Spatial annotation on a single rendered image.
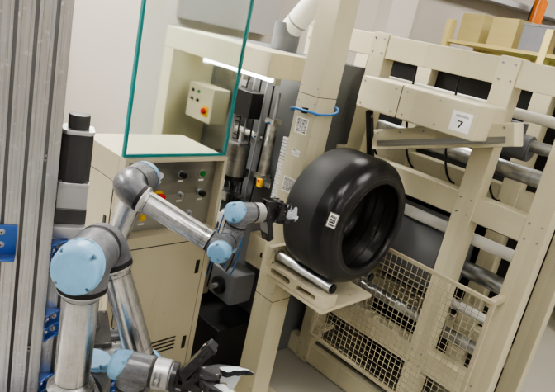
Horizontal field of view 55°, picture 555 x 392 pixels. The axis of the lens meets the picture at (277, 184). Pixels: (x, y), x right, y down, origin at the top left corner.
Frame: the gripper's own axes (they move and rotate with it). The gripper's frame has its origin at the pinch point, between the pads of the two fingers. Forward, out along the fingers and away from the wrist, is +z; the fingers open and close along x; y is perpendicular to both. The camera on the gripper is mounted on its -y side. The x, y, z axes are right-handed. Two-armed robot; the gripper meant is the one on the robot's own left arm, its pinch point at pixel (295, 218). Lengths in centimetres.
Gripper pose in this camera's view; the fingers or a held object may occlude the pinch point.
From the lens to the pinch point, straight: 212.5
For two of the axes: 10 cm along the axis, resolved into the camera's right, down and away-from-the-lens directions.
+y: 2.8, -9.4, -1.9
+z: 6.8, 0.6, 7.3
